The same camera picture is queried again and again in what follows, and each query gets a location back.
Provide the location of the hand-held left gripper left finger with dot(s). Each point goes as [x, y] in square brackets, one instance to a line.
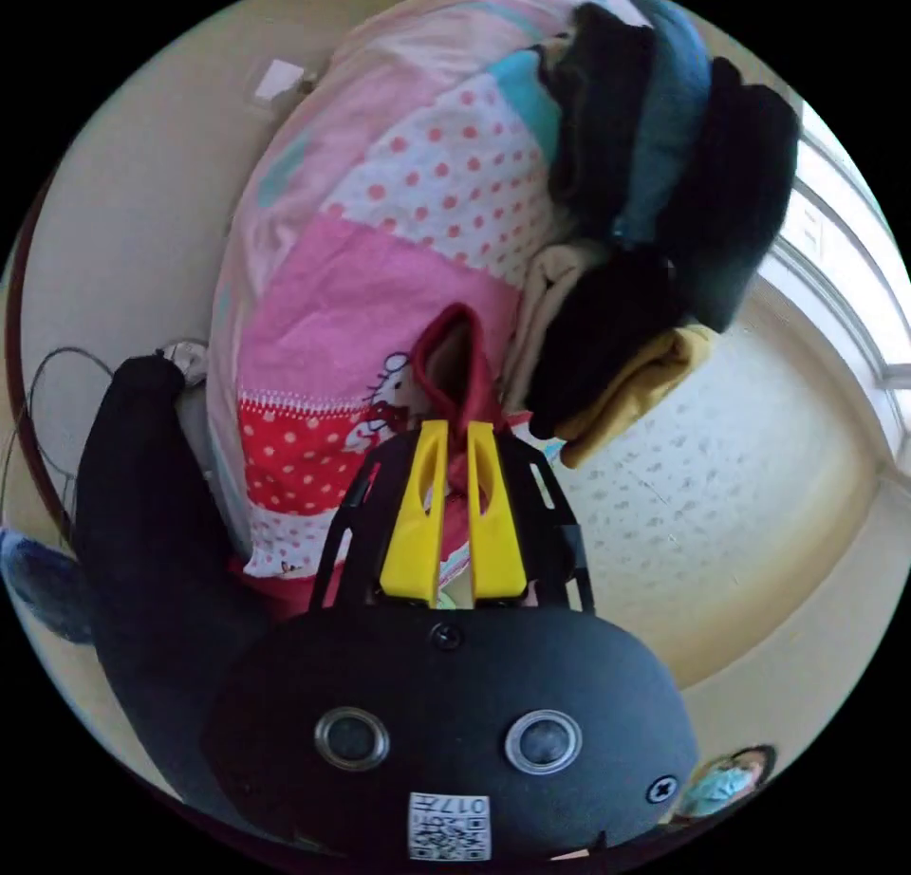
[413, 533]

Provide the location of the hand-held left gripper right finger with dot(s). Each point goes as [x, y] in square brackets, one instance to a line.
[498, 540]

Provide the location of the red long sleeve shirt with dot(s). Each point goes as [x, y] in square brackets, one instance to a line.
[475, 384]

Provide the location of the person's left forearm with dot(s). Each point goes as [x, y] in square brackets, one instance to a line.
[149, 547]

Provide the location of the bed with pink patchwork quilt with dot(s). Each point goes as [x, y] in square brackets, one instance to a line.
[342, 305]

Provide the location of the person's body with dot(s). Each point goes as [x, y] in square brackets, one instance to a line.
[726, 779]

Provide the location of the pile of clothes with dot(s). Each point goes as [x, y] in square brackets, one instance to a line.
[640, 220]

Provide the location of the white window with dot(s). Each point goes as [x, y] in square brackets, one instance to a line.
[847, 277]

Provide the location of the white wall socket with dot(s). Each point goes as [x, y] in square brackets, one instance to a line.
[277, 81]

